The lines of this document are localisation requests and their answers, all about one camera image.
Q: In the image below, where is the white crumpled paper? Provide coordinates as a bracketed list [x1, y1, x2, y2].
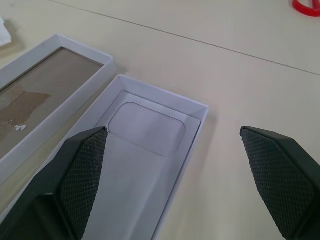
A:
[0, 16, 13, 47]

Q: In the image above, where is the white box lid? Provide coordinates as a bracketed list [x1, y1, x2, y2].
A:
[0, 34, 117, 193]

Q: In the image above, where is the white box base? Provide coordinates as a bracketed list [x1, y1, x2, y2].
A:
[0, 73, 210, 240]

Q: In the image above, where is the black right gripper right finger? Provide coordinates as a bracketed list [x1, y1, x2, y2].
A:
[239, 126, 320, 240]

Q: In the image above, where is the red ring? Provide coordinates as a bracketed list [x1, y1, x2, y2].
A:
[292, 0, 320, 18]

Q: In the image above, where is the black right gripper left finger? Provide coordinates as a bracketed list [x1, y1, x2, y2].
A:
[0, 126, 109, 240]

